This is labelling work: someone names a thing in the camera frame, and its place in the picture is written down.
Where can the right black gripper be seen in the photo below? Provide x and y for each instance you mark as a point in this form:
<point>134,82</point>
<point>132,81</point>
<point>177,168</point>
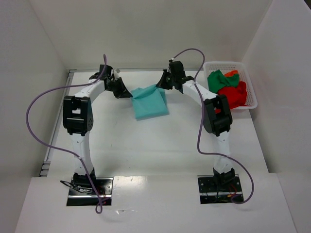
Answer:
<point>168,79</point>

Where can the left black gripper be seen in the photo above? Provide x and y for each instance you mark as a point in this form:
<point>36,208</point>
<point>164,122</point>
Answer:
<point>116,85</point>

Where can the teal t shirt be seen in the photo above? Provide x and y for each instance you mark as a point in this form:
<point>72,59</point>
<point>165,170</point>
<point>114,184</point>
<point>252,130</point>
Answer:
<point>149,102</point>

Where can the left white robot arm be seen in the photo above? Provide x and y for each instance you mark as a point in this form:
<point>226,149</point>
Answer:
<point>78,120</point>

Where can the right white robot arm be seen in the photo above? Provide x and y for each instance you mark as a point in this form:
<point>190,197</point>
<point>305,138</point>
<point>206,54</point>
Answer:
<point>217,118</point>

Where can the white plastic basket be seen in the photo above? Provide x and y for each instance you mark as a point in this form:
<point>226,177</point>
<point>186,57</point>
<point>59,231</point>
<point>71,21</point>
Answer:
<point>226,66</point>

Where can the green t shirt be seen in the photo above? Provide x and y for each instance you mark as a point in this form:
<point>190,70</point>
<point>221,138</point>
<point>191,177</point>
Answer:
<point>217,80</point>

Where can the orange t shirt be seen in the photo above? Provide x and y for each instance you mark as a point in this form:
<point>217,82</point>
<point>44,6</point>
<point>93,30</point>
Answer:
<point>231,73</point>

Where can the red t shirt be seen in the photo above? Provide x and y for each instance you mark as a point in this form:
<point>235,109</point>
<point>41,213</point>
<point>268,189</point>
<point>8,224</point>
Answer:
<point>236,96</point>

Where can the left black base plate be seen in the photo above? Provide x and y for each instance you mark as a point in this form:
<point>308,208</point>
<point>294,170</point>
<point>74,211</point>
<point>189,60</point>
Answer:
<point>79,195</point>

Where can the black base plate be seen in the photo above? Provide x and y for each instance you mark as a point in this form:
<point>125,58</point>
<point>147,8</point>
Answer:
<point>210,193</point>
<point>79,195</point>

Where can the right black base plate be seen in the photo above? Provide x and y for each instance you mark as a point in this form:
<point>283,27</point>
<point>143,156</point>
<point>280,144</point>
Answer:
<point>210,193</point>

